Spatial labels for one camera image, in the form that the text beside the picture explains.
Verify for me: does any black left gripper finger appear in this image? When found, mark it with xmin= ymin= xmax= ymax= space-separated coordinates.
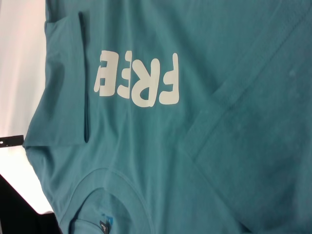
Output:
xmin=0 ymin=135 xmax=24 ymax=147

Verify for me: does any teal blue printed t-shirt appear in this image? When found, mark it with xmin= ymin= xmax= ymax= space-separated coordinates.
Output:
xmin=22 ymin=0 xmax=312 ymax=234

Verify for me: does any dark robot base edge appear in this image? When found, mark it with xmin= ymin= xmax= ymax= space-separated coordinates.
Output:
xmin=0 ymin=172 xmax=63 ymax=234

